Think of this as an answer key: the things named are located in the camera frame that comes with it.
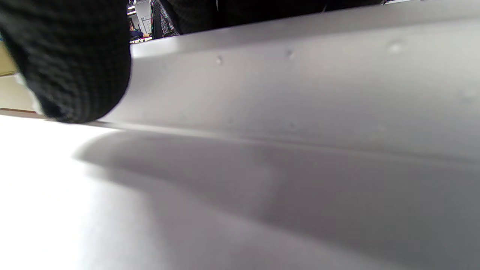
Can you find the kraft pull-out pencil case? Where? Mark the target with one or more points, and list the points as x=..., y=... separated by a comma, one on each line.
x=300, y=93

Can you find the person's right hand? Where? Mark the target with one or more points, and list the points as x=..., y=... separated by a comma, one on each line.
x=67, y=56

